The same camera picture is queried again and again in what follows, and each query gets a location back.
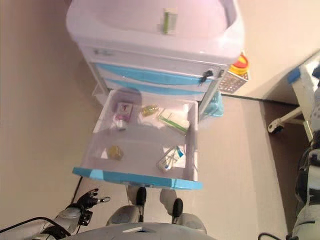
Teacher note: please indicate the pink medicine box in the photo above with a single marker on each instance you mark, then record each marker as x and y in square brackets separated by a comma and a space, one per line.
[125, 111]

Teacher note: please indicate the white hospital bed frame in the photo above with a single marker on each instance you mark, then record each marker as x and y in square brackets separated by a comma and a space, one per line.
[300, 100]

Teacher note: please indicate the green and white medicine box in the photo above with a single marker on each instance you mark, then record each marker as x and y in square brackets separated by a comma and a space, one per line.
[170, 21]
[175, 122]

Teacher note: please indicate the white bin with blue lid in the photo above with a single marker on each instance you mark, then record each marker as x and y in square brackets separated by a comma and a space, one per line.
[213, 106]

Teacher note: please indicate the clear bag with supplies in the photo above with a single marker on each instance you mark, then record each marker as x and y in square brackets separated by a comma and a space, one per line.
[171, 158]

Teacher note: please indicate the translucent white side bin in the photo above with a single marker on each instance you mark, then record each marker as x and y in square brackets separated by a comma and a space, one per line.
[100, 93]

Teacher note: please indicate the small white medicine bottle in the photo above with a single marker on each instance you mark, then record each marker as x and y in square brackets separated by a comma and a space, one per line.
[121, 124]

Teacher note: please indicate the blue bed tag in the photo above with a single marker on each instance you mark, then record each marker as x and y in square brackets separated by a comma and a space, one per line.
[294, 75]

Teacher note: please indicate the small yellow medicine cup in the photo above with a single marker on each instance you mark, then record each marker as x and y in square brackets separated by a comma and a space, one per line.
[116, 153]

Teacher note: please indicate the cart label sticker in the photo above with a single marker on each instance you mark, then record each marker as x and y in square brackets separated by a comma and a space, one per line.
[102, 52]

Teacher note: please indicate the grey robot torso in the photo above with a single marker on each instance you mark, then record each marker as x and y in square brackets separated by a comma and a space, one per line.
[140, 233]

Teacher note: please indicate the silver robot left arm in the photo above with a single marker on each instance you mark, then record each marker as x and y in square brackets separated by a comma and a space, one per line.
[65, 217]

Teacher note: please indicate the blue fronted cart drawer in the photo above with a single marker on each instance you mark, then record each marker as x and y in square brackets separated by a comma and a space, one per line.
[140, 140]
[150, 73]
[155, 87]

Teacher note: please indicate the silver robot left leg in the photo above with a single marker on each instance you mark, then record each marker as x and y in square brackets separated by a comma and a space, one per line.
[130, 210]

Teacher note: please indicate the bed caster wheel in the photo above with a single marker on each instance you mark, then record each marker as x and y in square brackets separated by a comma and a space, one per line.
[276, 127]

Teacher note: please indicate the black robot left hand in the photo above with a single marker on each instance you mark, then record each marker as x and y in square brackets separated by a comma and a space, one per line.
[86, 202]

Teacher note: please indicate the black keys in lock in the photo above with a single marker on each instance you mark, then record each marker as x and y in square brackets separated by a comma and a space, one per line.
[206, 76]

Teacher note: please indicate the white medical cart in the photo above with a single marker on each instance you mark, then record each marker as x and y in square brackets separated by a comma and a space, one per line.
[125, 22]

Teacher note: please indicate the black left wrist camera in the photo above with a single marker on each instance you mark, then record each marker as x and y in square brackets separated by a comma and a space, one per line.
[86, 218]

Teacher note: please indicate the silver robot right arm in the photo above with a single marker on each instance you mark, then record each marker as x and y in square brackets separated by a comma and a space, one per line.
[307, 215]

